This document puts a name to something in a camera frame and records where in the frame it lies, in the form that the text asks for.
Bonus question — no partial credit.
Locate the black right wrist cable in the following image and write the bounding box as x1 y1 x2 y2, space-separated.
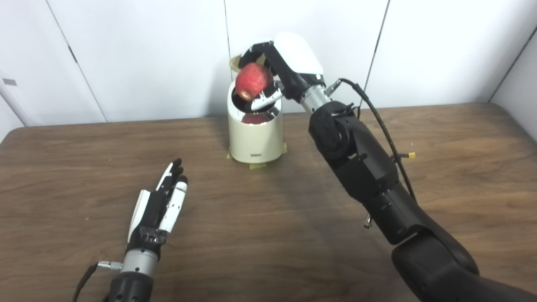
325 78 417 202

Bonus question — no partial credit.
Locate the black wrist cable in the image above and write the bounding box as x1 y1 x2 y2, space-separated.
325 78 417 202
71 261 123 302

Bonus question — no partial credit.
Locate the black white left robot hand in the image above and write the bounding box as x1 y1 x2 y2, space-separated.
126 158 188 261

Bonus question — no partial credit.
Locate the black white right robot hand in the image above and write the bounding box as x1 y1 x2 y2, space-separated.
238 32 326 113

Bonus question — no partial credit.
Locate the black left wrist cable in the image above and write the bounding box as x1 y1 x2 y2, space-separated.
71 261 123 302

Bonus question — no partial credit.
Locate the cream-colored round bin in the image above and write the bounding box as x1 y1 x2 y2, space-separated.
227 80 284 164

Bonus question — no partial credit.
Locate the red apple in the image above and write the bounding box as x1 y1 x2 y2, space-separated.
235 62 274 102

